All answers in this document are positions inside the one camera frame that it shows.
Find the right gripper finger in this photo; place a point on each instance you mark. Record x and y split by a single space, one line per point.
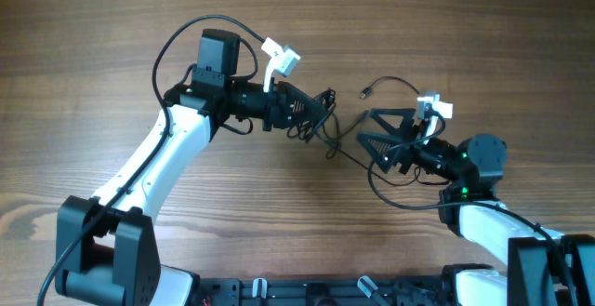
394 121
385 150

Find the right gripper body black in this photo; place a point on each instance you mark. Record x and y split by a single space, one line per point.
433 156

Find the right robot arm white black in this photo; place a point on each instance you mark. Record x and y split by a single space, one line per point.
544 267

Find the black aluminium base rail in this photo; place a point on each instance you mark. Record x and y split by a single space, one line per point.
414 290

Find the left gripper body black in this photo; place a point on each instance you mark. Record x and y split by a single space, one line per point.
250 100

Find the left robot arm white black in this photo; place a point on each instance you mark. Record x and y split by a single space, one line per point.
106 252

